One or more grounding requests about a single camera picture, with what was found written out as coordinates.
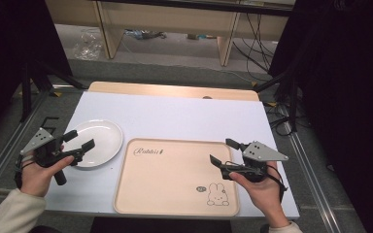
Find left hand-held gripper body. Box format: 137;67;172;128
18;127;84;187

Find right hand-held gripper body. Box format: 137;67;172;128
220;140;289;183

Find person's left hand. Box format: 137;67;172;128
19;155;76;198

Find person's right hand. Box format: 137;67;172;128
228;161;291;229

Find white round plate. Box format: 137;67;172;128
63;118;124;170

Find beige tray with rabbit print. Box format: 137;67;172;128
113;137;241;217

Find black metal stand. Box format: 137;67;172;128
19;60;88;123
253;71;301;133

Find white table mat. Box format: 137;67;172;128
44;90;301;220

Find clear plastic bag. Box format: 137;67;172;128
72;27;105;61

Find black curtain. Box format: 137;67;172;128
0;0;75;149
267;0;373;233

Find light wooden desk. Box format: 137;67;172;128
44;0;296;68

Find aluminium floor rail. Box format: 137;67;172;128
280;106;343;233
0;83;66;203

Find black wrist strap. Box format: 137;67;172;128
14;154;36;190
264;164;288;204

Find black floor cables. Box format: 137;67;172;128
263;101;297;138

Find black hanging cables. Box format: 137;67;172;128
232;13;275;75

